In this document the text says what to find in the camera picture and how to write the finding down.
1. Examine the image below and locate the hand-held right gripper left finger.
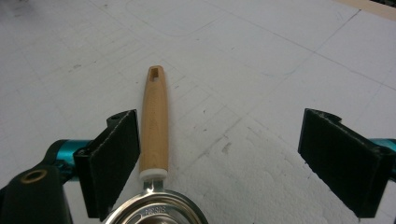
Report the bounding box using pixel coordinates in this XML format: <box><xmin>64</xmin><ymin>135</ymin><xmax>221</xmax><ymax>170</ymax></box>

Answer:
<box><xmin>73</xmin><ymin>108</ymin><xmax>141</xmax><ymax>222</ymax></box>

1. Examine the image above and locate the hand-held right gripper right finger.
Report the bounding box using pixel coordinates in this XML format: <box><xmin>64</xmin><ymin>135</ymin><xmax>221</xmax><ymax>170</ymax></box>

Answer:
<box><xmin>297</xmin><ymin>107</ymin><xmax>396</xmax><ymax>219</ymax></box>

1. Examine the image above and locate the steel pan with wooden handle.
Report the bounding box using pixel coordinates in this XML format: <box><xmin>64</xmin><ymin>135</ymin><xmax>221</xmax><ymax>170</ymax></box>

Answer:
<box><xmin>104</xmin><ymin>64</ymin><xmax>210</xmax><ymax>224</ymax></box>

